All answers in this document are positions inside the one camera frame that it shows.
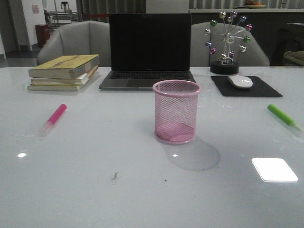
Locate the pink marker pen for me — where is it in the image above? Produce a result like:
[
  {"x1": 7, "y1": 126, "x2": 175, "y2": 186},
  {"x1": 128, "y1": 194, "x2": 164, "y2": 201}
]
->
[{"x1": 38, "y1": 104, "x2": 67, "y2": 138}]

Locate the green marker pen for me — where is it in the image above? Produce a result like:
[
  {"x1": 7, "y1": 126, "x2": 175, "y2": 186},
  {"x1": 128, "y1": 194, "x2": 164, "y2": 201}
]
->
[{"x1": 267, "y1": 104, "x2": 304, "y2": 132}]

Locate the pink mesh pen holder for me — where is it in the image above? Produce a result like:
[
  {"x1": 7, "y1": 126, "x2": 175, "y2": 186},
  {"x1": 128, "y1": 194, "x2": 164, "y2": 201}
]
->
[{"x1": 152, "y1": 79, "x2": 201, "y2": 144}]

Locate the grey laptop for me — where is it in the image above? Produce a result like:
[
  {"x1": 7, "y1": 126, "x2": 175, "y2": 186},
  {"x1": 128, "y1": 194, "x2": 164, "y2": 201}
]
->
[{"x1": 99, "y1": 13, "x2": 194, "y2": 91}]

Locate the black mouse pad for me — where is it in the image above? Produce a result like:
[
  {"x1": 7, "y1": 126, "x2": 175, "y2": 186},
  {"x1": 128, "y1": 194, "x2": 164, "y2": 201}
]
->
[{"x1": 211, "y1": 76, "x2": 283, "y2": 97}]

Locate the right grey armchair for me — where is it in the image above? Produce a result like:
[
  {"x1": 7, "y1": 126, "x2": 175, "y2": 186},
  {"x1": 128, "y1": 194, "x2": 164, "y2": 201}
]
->
[{"x1": 190, "y1": 22, "x2": 270, "y2": 67}]

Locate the grey armchair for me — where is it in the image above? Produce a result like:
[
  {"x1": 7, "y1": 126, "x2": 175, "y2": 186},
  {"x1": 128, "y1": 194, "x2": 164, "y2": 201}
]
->
[
  {"x1": 190, "y1": 22, "x2": 270, "y2": 67},
  {"x1": 37, "y1": 20, "x2": 111, "y2": 67}
]

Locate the white computer mouse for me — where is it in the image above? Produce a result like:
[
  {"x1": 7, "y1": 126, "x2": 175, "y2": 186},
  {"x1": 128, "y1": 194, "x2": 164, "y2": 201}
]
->
[{"x1": 228, "y1": 75, "x2": 253, "y2": 89}]

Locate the left grey armchair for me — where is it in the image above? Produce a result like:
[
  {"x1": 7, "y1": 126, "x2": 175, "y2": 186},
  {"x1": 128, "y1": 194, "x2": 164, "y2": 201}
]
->
[{"x1": 37, "y1": 20, "x2": 111, "y2": 67}]

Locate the top yellow book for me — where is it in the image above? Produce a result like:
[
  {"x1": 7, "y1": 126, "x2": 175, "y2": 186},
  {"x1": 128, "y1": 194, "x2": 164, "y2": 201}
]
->
[{"x1": 28, "y1": 54, "x2": 99, "y2": 79}]

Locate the ferris wheel desk toy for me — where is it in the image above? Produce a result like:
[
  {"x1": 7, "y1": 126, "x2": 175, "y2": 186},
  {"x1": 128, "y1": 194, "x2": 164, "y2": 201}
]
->
[{"x1": 204, "y1": 10, "x2": 253, "y2": 74}]

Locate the bottom book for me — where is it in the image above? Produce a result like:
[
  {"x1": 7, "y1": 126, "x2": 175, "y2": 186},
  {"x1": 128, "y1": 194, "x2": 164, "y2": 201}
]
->
[{"x1": 27, "y1": 76, "x2": 93, "y2": 91}]

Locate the red trash bin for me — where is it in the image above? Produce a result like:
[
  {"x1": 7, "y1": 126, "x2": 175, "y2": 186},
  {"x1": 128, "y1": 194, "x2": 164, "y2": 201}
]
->
[{"x1": 35, "y1": 24, "x2": 50, "y2": 48}]

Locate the fruit bowl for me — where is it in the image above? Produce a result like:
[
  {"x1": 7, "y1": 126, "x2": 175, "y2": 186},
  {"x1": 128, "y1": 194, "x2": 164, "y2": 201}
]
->
[{"x1": 244, "y1": 0, "x2": 266, "y2": 9}]

